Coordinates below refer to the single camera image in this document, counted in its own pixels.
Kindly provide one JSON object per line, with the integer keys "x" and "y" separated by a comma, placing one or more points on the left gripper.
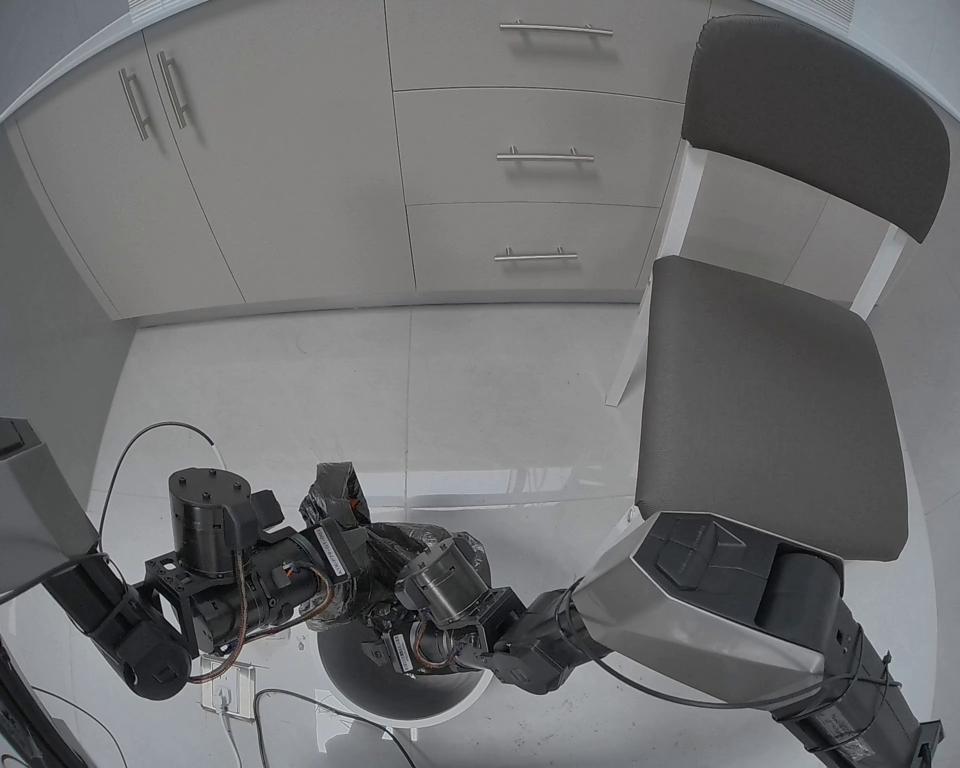
{"x": 300, "y": 577}

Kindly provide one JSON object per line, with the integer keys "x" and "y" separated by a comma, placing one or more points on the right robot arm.
{"x": 712, "y": 600}

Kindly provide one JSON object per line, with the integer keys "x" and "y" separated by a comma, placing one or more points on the white trash bin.
{"x": 420, "y": 694}

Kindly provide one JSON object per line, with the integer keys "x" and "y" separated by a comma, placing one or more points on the beige cabinet with drawers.
{"x": 300, "y": 187}

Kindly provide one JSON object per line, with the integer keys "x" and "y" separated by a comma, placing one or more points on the grey glossy panel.
{"x": 52, "y": 337}

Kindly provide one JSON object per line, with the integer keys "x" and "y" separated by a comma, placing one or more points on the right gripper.
{"x": 442, "y": 651}

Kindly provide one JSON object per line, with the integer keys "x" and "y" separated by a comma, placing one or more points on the black plastic bag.
{"x": 330, "y": 487}

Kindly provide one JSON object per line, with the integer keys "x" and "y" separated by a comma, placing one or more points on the grey chair with white legs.
{"x": 765, "y": 390}

